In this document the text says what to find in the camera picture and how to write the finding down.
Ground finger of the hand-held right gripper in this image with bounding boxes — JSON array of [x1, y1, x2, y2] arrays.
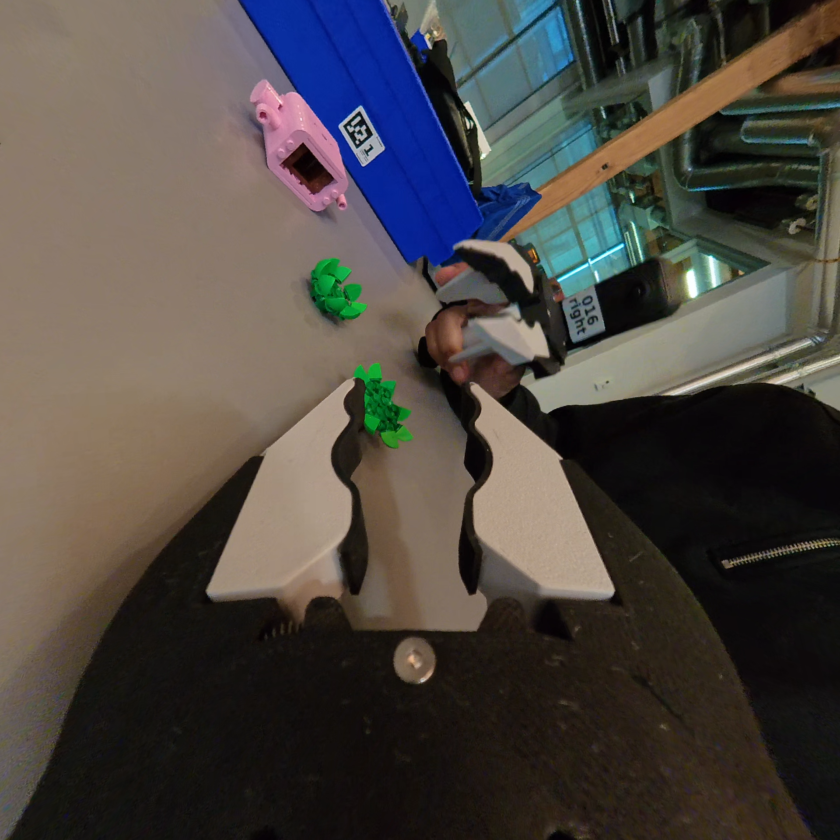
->
[[436, 239, 536, 307], [449, 311, 550, 366]]

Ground white pipe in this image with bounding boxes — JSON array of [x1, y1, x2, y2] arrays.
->
[[656, 331, 840, 396]]

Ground metal ventilation duct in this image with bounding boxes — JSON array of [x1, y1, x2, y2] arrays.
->
[[669, 105, 834, 194]]

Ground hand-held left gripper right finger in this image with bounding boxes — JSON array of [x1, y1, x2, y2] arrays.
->
[[461, 383, 616, 608]]

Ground wooden beam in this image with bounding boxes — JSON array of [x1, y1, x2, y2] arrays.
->
[[499, 0, 840, 244]]

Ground person's right forearm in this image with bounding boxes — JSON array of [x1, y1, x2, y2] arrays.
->
[[508, 384, 723, 500]]

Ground green toy brick plant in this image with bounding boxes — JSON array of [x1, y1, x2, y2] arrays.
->
[[308, 257, 368, 322], [353, 363, 414, 450]]

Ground blue plastic bin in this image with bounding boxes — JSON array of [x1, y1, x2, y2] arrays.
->
[[238, 0, 483, 263]]

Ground blue bag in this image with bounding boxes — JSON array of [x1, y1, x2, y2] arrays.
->
[[482, 184, 543, 241]]

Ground person's right hand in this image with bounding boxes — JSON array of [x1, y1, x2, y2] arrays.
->
[[425, 262, 527, 399]]

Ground person's black jacket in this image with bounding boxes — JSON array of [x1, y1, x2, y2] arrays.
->
[[558, 384, 840, 840]]

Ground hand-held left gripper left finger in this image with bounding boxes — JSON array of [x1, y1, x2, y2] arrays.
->
[[205, 378, 370, 613]]

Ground pink toy brick pot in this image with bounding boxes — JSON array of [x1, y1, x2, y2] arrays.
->
[[249, 79, 349, 214]]

